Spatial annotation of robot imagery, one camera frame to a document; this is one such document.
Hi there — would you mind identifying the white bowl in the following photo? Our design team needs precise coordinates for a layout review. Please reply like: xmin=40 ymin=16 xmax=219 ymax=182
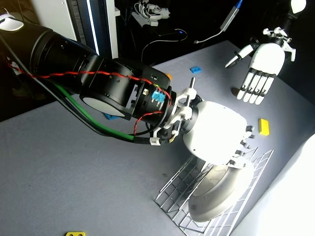
xmin=188 ymin=161 xmax=254 ymax=223

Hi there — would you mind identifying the spare white robot hand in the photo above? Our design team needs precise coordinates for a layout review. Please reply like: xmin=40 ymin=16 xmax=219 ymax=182
xmin=131 ymin=0 xmax=172 ymax=28

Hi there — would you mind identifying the yellow rectangular block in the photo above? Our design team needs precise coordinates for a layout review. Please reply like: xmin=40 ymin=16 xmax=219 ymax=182
xmin=258 ymin=118 xmax=270 ymax=136

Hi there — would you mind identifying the black device with blue light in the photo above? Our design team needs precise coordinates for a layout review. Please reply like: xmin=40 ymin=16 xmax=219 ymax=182
xmin=157 ymin=28 xmax=189 ymax=41

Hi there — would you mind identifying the grey usb adapter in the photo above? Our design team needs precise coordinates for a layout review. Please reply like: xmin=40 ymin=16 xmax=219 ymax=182
xmin=220 ymin=0 xmax=244 ymax=32

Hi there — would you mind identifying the grey table cloth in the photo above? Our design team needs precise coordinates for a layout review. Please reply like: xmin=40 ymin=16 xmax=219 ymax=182
xmin=0 ymin=40 xmax=315 ymax=236

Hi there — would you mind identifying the white cabinet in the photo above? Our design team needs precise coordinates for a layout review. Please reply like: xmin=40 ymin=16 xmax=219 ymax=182
xmin=31 ymin=0 xmax=121 ymax=59

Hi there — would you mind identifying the wire dish rack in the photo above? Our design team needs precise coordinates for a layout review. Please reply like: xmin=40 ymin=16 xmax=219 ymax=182
xmin=154 ymin=146 xmax=274 ymax=235

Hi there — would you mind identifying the thin white cable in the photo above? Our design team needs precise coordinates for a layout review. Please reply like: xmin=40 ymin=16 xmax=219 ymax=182
xmin=193 ymin=29 xmax=223 ymax=45

